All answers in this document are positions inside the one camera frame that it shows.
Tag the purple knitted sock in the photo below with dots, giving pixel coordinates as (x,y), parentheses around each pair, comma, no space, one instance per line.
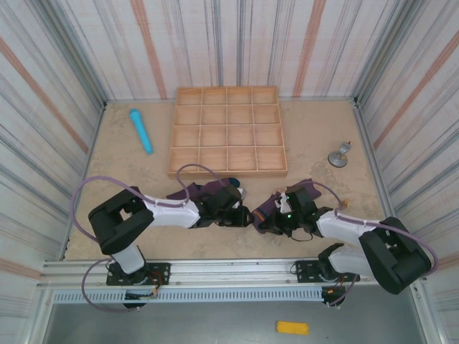
(265,208)
(175,195)

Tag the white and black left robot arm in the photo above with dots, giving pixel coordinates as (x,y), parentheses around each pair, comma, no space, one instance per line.
(168,215)

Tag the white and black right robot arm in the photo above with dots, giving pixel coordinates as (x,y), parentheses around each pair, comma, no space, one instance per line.
(340,229)

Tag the small brass knob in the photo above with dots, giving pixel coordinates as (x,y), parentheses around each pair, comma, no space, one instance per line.
(345,204)

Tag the wooden compartment tray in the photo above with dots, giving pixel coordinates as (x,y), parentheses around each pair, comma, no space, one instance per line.
(211,136)

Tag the light blue cylinder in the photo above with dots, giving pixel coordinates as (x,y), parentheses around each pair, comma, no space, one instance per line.
(141,130)

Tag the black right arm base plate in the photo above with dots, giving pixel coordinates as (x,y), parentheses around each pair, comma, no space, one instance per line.
(303,272)

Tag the aluminium mounting rail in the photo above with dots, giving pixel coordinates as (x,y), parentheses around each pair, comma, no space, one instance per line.
(233,272)

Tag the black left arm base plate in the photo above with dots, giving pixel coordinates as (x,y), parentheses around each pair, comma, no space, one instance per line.
(161,274)

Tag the aluminium frame bar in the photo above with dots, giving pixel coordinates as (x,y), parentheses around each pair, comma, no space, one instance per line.
(373,161)
(92,143)

